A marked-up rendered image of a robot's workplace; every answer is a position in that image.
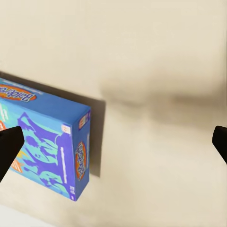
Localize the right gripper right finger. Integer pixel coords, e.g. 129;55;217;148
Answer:
212;126;227;163

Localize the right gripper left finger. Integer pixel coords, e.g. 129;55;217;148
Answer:
0;126;25;183

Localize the board game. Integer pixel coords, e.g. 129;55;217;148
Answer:
0;78;90;201

